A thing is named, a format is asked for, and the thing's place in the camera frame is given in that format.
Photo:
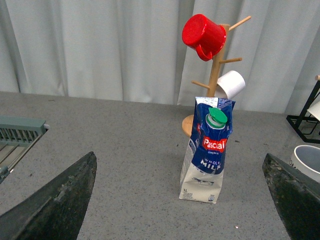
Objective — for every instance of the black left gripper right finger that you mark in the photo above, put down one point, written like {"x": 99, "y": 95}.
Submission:
{"x": 296, "y": 198}

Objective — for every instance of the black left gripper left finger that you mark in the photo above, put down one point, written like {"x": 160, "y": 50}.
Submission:
{"x": 57, "y": 210}

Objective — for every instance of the cream mug grey interior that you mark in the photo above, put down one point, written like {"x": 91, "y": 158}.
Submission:
{"x": 306, "y": 159}

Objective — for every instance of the blue white milk carton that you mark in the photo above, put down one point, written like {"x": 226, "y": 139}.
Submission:
{"x": 202, "y": 171}

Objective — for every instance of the small white cup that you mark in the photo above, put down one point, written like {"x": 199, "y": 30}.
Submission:
{"x": 229, "y": 85}

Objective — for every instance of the green dish rack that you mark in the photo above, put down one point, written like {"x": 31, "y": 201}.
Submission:
{"x": 17, "y": 136}

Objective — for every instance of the wooden mug tree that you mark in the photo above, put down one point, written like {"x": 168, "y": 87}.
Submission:
{"x": 219, "y": 60}

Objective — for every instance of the red mug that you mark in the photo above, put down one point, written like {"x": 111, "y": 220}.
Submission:
{"x": 204, "y": 36}

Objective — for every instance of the black wire mug rack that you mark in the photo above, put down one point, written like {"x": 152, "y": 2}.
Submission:
{"x": 306, "y": 125}

